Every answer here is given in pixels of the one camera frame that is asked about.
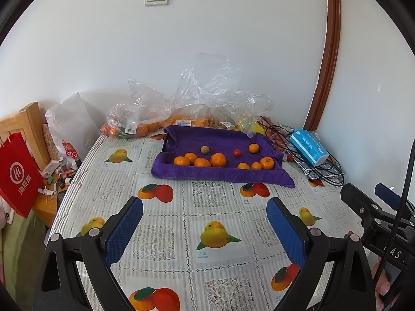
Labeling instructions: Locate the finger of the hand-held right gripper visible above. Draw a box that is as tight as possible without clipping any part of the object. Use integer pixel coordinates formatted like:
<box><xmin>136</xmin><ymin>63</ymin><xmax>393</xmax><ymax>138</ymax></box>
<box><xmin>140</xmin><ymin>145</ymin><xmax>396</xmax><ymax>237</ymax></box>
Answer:
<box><xmin>374</xmin><ymin>183</ymin><xmax>415</xmax><ymax>216</ymax></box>
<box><xmin>340</xmin><ymin>183</ymin><xmax>378</xmax><ymax>224</ymax></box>

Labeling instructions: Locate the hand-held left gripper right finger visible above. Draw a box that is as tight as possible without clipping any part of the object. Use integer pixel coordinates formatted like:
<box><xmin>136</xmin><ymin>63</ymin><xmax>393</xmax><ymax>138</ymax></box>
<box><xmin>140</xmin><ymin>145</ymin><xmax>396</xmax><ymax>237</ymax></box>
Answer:
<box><xmin>266</xmin><ymin>197</ymin><xmax>377</xmax><ymax>311</ymax></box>

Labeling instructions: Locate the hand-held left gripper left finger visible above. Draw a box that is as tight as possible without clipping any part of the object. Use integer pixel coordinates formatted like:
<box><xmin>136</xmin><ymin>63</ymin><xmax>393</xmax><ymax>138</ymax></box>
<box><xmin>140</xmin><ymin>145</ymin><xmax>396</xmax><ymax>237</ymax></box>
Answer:
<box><xmin>32</xmin><ymin>197</ymin><xmax>143</xmax><ymax>311</ymax></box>

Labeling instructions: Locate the purple towel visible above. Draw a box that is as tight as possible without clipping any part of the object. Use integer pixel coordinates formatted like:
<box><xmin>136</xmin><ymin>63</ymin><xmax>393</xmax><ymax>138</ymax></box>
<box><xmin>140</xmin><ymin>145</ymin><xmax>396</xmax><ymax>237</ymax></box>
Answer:
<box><xmin>151</xmin><ymin>125</ymin><xmax>295</xmax><ymax>188</ymax></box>

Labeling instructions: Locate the person's right hand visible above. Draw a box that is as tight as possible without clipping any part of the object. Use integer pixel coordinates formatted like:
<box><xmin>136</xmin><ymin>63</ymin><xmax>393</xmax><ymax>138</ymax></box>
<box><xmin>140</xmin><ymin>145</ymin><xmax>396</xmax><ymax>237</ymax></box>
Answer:
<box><xmin>371</xmin><ymin>257</ymin><xmax>394</xmax><ymax>311</ymax></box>

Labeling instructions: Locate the fruit print tablecloth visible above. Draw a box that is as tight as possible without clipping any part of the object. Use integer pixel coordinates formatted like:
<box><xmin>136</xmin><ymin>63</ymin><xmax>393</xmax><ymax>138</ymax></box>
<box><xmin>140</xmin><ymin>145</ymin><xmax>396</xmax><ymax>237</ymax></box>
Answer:
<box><xmin>49</xmin><ymin>133</ymin><xmax>367</xmax><ymax>311</ymax></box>

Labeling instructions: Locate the black white patterned pouch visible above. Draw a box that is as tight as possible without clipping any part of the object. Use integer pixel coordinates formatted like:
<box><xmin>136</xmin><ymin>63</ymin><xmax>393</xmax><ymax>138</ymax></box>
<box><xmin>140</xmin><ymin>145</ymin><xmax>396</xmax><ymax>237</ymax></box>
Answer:
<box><xmin>296</xmin><ymin>159</ymin><xmax>344</xmax><ymax>182</ymax></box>

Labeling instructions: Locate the blue tissue pack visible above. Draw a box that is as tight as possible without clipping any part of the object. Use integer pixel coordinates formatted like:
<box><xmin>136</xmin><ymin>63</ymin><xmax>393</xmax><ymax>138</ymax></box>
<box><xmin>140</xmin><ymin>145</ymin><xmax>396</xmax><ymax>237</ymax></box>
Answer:
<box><xmin>288</xmin><ymin>129</ymin><xmax>329</xmax><ymax>166</ymax></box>

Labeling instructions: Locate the wooden nightstand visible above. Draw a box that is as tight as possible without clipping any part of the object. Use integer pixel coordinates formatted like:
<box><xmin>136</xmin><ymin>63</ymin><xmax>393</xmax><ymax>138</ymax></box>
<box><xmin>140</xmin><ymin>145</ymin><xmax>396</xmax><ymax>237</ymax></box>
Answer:
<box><xmin>32</xmin><ymin>172</ymin><xmax>77</xmax><ymax>229</ymax></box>

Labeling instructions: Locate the pile of small toiletries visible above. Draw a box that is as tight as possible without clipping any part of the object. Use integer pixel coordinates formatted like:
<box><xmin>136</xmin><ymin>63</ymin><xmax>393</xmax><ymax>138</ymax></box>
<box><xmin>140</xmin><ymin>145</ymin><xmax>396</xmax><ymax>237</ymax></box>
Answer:
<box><xmin>39</xmin><ymin>157</ymin><xmax>81</xmax><ymax>198</ymax></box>

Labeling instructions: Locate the clear bag of red fruit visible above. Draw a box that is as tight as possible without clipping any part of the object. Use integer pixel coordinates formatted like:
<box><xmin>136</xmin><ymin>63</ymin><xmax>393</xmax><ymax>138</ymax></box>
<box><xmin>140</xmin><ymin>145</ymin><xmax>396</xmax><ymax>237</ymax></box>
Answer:
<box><xmin>266</xmin><ymin>117</ymin><xmax>296</xmax><ymax>153</ymax></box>

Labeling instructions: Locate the clear bag of leafy mandarins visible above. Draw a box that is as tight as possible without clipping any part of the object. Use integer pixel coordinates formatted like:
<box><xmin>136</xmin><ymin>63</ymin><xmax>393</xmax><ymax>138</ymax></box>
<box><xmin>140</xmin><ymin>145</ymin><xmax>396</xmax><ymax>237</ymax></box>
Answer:
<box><xmin>100</xmin><ymin>78</ymin><xmax>172</xmax><ymax>140</ymax></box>

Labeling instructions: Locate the green bed sheet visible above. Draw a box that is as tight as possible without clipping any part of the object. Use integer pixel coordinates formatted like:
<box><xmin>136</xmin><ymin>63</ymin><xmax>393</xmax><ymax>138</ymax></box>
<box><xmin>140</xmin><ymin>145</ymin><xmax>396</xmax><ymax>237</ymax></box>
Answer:
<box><xmin>0</xmin><ymin>214</ymin><xmax>49</xmax><ymax>299</ymax></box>

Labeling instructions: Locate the beige patterned paper bag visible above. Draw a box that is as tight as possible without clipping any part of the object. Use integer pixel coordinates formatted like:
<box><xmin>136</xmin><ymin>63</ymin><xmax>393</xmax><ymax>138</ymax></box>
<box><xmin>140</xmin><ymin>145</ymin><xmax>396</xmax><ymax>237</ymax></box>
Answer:
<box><xmin>42</xmin><ymin>123</ymin><xmax>62</xmax><ymax>166</ymax></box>

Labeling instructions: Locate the red paper bag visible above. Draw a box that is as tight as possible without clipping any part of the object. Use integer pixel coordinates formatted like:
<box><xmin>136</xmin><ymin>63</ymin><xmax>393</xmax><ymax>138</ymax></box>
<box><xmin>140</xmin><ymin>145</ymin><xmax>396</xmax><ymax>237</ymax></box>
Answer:
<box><xmin>0</xmin><ymin>133</ymin><xmax>44</xmax><ymax>219</ymax></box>

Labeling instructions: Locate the white pink plastic bag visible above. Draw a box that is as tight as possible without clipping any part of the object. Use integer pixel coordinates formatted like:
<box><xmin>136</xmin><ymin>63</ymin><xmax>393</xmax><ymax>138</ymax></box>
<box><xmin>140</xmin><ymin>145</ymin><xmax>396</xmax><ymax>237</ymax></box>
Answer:
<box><xmin>0</xmin><ymin>197</ymin><xmax>14</xmax><ymax>227</ymax></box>

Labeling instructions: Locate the white plastic bag red logo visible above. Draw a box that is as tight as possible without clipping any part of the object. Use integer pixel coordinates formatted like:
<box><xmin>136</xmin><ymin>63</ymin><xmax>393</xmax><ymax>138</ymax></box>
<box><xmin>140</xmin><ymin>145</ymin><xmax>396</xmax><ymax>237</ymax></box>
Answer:
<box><xmin>45</xmin><ymin>92</ymin><xmax>99</xmax><ymax>169</ymax></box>

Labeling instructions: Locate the clear bag of yellow fruit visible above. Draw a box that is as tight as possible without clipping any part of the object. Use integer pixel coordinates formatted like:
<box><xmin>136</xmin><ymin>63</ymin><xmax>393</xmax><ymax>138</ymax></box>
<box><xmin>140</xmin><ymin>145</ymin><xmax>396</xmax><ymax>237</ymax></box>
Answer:
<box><xmin>237</xmin><ymin>92</ymin><xmax>275</xmax><ymax>137</ymax></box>

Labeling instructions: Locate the large clear bag of oranges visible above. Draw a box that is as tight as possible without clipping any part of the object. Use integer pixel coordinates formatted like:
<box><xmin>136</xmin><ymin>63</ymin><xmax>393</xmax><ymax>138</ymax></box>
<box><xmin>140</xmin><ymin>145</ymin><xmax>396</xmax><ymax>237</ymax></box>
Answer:
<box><xmin>169</xmin><ymin>52</ymin><xmax>247</xmax><ymax>128</ymax></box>

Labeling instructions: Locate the brown wooden door frame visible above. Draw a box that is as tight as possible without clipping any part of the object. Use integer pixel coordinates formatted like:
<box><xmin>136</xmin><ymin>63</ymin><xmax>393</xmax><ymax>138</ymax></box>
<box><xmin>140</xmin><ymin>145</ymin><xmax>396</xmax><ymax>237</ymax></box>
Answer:
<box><xmin>303</xmin><ymin>0</ymin><xmax>341</xmax><ymax>132</ymax></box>

